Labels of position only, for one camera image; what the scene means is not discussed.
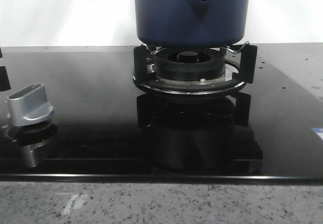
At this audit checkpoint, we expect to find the black pot support grate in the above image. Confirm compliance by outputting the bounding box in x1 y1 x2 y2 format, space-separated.
133 42 257 96

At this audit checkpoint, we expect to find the blue cooking pot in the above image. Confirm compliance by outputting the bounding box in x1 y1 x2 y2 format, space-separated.
134 0 249 48

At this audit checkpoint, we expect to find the black gas burner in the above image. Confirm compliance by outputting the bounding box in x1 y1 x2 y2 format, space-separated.
154 48 225 81

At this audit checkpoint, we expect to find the black glass cooktop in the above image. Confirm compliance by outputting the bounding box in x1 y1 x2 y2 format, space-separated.
1 47 322 184

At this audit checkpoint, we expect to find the silver stove knob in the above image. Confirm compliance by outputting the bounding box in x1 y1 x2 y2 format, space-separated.
7 83 54 127

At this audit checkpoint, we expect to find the blue label sticker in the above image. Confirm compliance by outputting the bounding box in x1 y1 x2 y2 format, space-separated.
312 128 323 140

